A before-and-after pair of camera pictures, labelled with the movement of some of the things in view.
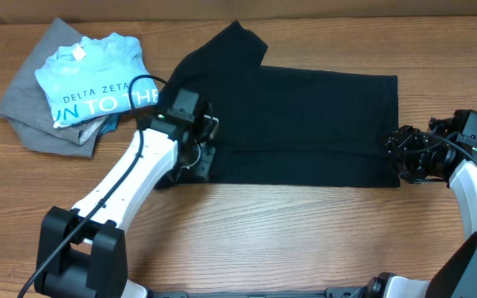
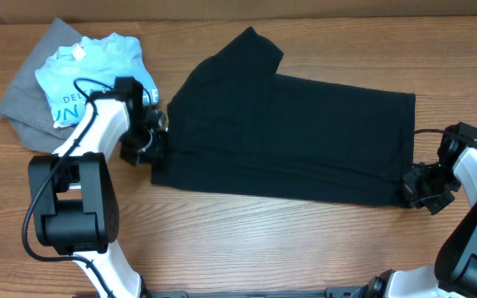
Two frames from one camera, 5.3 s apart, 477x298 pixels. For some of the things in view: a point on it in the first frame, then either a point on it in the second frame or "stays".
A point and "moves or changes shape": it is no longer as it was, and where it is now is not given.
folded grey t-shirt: (27, 108) stays
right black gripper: (401, 148) to (417, 187)
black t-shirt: (282, 127) moves or changes shape
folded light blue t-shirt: (90, 80) stays
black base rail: (329, 293) stays
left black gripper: (203, 170) to (156, 153)
